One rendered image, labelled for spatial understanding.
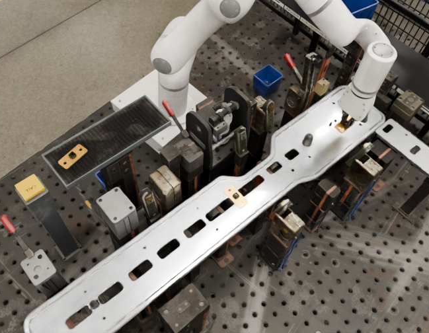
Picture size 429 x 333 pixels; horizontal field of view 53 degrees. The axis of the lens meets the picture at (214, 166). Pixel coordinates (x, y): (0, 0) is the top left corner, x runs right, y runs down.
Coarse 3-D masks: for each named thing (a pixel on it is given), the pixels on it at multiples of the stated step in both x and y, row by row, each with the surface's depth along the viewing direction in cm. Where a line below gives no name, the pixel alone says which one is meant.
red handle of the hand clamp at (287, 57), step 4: (284, 56) 154; (288, 56) 153; (288, 60) 154; (292, 60) 154; (288, 64) 154; (292, 64) 154; (292, 68) 154; (296, 68) 155; (296, 72) 155; (296, 76) 155; (300, 76) 155; (300, 80) 155; (300, 84) 156
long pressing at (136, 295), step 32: (288, 128) 155; (320, 128) 156; (352, 128) 156; (288, 160) 148; (320, 160) 148; (256, 192) 140; (160, 224) 132; (192, 224) 133; (224, 224) 134; (128, 256) 127; (192, 256) 128; (64, 288) 121; (96, 288) 121; (128, 288) 122; (160, 288) 122; (32, 320) 116; (64, 320) 116; (96, 320) 117; (128, 320) 118
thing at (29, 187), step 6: (24, 180) 120; (30, 180) 120; (36, 180) 120; (18, 186) 119; (24, 186) 119; (30, 186) 119; (36, 186) 119; (42, 186) 120; (24, 192) 118; (30, 192) 118; (36, 192) 119; (24, 198) 117; (30, 198) 118
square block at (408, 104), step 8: (400, 96) 158; (408, 96) 158; (416, 96) 158; (392, 104) 160; (400, 104) 157; (408, 104) 156; (416, 104) 156; (392, 112) 163; (400, 112) 159; (408, 112) 156; (416, 112) 161; (400, 120) 162; (408, 120) 163; (384, 128) 170; (392, 128) 167; (376, 136) 176; (384, 144) 175
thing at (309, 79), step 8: (304, 56) 147; (312, 56) 145; (304, 64) 147; (312, 64) 148; (320, 64) 144; (304, 72) 149; (312, 72) 150; (304, 80) 151; (312, 80) 153; (304, 88) 154
